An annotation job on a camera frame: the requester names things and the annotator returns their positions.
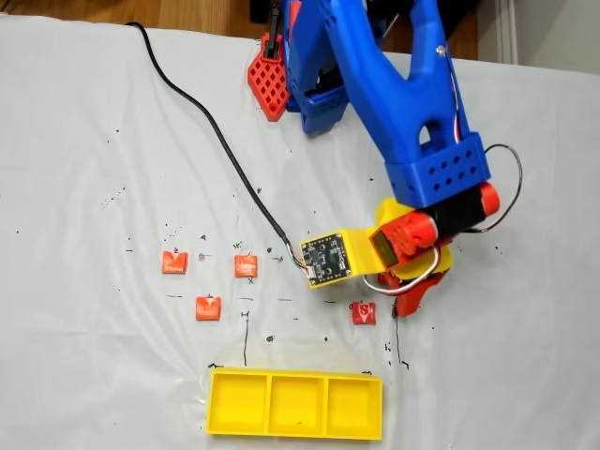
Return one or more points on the orange candy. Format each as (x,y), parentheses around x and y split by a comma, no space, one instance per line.
(246,265)
(175,263)
(207,308)

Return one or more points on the yellow three-compartment box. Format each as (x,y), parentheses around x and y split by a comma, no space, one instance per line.
(239,403)

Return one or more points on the black table clamp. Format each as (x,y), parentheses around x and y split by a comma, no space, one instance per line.
(272,44)

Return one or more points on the white tablecloth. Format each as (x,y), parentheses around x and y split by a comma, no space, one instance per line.
(94,187)

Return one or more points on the camera board on yellow mount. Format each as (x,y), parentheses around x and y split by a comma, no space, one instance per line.
(328,255)

